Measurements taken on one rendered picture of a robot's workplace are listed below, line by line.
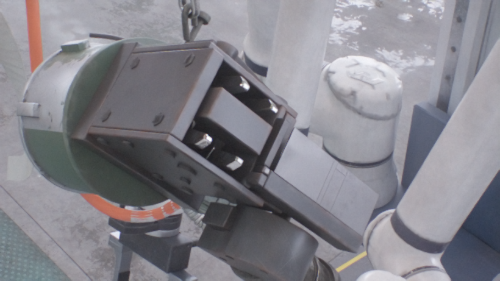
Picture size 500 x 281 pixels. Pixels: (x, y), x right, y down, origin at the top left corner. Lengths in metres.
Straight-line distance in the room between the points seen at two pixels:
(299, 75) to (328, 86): 0.29
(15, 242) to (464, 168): 1.89
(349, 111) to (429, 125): 0.18
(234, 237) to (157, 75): 0.14
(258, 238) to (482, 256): 0.99
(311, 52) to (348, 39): 2.50
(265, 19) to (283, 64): 0.24
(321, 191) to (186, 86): 0.14
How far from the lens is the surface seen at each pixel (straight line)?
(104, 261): 2.46
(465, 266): 1.47
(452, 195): 0.97
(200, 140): 0.48
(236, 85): 0.50
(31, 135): 0.67
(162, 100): 0.51
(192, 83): 0.49
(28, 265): 2.50
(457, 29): 1.42
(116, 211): 0.81
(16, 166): 1.29
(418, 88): 3.31
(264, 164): 0.51
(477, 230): 1.53
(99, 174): 0.61
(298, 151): 0.53
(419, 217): 1.00
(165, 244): 1.19
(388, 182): 1.55
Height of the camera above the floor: 1.75
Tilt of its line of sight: 37 degrees down
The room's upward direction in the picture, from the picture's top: straight up
